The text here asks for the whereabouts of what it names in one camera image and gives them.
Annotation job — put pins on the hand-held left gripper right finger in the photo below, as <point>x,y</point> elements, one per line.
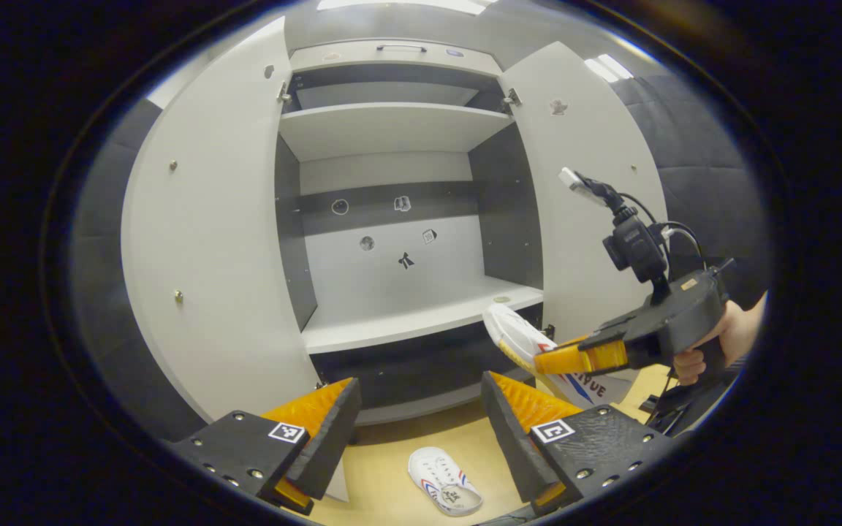
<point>512,446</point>

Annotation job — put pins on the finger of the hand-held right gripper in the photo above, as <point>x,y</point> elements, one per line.
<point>582,358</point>

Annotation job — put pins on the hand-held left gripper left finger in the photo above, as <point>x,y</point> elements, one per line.
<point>333,438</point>

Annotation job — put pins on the white canvas shoe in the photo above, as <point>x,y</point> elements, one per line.
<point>443,478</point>
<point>520,336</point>

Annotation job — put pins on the ceiling light panel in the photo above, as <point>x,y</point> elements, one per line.
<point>406,6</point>
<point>609,67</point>

